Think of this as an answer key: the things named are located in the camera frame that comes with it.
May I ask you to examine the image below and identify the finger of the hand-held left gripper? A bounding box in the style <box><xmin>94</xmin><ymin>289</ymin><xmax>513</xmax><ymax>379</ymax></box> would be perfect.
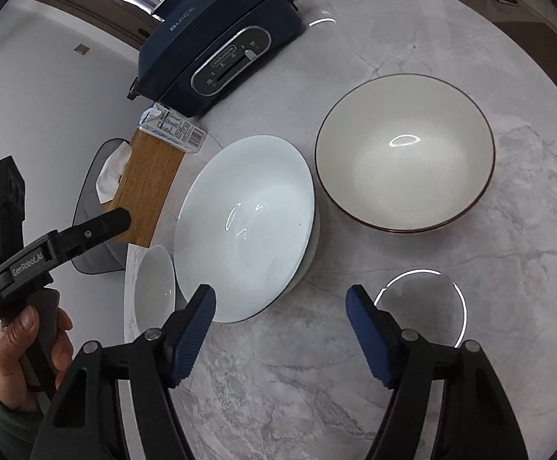
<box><xmin>48</xmin><ymin>207</ymin><xmax>132</xmax><ymax>269</ymax></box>

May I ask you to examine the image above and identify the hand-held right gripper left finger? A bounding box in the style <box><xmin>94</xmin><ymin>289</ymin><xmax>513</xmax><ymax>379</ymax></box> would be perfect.
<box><xmin>29</xmin><ymin>284</ymin><xmax>218</xmax><ymax>460</ymax></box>

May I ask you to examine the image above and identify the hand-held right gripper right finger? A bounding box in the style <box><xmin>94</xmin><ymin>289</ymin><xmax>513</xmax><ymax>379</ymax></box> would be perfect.
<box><xmin>345</xmin><ymin>284</ymin><xmax>528</xmax><ymax>460</ymax></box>

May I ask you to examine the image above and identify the small white bowl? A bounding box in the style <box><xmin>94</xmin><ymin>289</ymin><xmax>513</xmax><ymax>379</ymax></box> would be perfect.
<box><xmin>133</xmin><ymin>244</ymin><xmax>178</xmax><ymax>341</ymax></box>

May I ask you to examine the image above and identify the large white bowl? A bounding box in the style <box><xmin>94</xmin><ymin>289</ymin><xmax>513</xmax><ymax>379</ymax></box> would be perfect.
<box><xmin>173</xmin><ymin>135</ymin><xmax>318</xmax><ymax>324</ymax></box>

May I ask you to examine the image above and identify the floral cream bowl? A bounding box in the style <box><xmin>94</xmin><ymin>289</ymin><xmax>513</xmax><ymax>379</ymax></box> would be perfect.
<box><xmin>315</xmin><ymin>74</ymin><xmax>497</xmax><ymax>237</ymax></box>

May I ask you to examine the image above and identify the person's left forearm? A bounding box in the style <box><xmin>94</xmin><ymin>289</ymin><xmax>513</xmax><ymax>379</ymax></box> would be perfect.
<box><xmin>0</xmin><ymin>371</ymin><xmax>44</xmax><ymax>460</ymax></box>

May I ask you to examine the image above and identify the person's left hand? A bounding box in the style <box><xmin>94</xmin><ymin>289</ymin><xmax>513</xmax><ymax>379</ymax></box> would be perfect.
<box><xmin>0</xmin><ymin>307</ymin><xmax>74</xmax><ymax>413</ymax></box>

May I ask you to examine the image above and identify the grey quilted chair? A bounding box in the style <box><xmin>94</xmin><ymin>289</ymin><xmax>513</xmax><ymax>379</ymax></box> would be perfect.
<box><xmin>71</xmin><ymin>138</ymin><xmax>128</xmax><ymax>275</ymax></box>

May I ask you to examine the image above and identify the white tissue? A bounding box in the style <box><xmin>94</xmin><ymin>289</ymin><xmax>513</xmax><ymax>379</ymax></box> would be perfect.
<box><xmin>95</xmin><ymin>141</ymin><xmax>133</xmax><ymax>203</ymax></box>

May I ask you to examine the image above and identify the wooden tissue box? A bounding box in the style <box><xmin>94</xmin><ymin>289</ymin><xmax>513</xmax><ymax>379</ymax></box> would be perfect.
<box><xmin>113</xmin><ymin>129</ymin><xmax>186</xmax><ymax>246</ymax></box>

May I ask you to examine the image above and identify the small milk carton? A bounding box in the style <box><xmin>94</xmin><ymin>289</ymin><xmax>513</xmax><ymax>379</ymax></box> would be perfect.
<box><xmin>137</xmin><ymin>103</ymin><xmax>207</xmax><ymax>154</ymax></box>

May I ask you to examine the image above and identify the blue electric cooker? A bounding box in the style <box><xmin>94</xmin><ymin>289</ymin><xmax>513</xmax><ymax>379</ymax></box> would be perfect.
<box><xmin>127</xmin><ymin>0</ymin><xmax>305</xmax><ymax>118</ymax></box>

